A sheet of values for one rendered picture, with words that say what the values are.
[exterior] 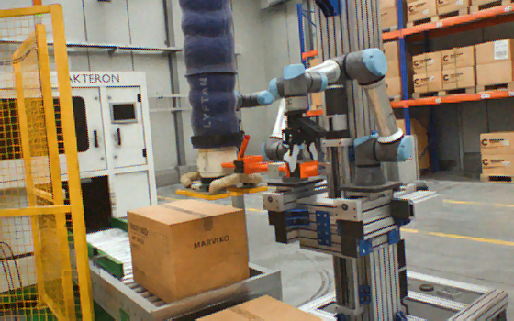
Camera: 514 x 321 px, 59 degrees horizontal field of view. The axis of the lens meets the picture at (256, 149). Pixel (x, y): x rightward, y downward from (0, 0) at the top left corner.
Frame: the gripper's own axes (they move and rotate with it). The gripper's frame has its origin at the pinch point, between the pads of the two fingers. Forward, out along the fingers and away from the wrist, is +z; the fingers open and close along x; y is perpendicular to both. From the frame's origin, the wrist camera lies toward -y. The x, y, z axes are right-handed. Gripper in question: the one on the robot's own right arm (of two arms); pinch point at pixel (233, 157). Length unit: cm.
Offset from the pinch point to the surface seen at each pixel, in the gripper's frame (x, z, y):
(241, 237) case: -9.6, 38.6, 18.0
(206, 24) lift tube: -32, -60, 40
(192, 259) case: -37, 43, 18
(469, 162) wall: 769, 95, -340
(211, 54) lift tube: -31, -47, 40
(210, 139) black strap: -33, -11, 38
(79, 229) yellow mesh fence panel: -71, 33, -51
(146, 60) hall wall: 304, -203, -912
